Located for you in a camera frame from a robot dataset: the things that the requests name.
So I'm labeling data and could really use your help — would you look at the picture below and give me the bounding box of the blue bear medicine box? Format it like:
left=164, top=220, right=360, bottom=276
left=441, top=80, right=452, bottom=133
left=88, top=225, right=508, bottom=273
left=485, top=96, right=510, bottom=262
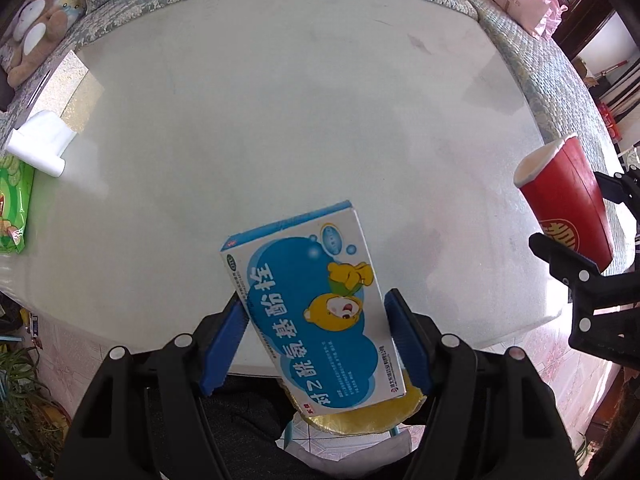
left=220, top=200, right=407, bottom=416

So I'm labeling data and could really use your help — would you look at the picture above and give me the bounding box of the floral quilted sofa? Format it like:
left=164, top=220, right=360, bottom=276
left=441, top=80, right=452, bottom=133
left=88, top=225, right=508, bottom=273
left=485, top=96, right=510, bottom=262
left=1, top=0, right=539, bottom=278

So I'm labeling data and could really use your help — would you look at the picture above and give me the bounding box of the glittery tissue box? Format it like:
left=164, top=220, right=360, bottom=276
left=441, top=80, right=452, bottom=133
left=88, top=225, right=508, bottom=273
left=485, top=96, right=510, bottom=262
left=28, top=51, right=104, bottom=133

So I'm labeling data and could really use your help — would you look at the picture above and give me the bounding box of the green chips bag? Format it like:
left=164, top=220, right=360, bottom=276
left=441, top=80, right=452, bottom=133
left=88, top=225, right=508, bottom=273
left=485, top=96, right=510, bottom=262
left=0, top=154, right=35, bottom=254

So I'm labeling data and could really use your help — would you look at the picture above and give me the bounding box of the red paper cup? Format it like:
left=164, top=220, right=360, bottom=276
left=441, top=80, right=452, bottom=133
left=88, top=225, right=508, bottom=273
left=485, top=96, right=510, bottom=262
left=513, top=136, right=614, bottom=271

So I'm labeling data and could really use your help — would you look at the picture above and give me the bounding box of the white tissue roll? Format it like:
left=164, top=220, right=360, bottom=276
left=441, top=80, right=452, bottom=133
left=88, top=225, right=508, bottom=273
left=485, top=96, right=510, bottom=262
left=6, top=110, right=77, bottom=178

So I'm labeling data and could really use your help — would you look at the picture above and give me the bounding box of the green potted plant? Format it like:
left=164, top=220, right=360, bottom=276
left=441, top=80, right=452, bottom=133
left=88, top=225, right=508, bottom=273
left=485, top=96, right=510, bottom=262
left=1, top=344, right=70, bottom=469

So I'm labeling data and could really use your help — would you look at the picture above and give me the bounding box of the brown plush monkey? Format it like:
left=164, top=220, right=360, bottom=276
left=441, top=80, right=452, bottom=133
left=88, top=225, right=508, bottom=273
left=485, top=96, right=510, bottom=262
left=6, top=0, right=67, bottom=90

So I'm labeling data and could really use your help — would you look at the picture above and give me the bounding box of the yellow lined trash bin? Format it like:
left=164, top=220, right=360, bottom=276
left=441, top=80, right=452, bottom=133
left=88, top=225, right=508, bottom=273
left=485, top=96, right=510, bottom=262
left=288, top=370, right=426, bottom=437

